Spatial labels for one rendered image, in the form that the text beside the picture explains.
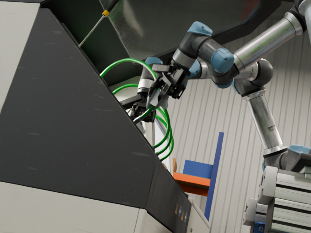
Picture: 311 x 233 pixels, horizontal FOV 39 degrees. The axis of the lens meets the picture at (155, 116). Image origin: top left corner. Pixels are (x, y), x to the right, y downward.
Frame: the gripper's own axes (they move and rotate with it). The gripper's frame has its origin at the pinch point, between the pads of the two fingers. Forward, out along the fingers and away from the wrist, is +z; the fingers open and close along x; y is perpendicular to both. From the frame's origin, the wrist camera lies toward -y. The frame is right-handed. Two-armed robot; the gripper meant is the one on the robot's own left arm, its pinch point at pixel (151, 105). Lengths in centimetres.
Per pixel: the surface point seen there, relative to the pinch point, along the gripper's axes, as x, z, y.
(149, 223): -13.6, 16.8, 42.6
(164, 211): -0.1, 20.5, 33.8
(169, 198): 3.6, 18.3, 29.2
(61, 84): -33.2, 3.8, -7.4
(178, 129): 473, 259, -437
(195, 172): 404, 245, -287
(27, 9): -40, -5, -43
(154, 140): 44, 37, -34
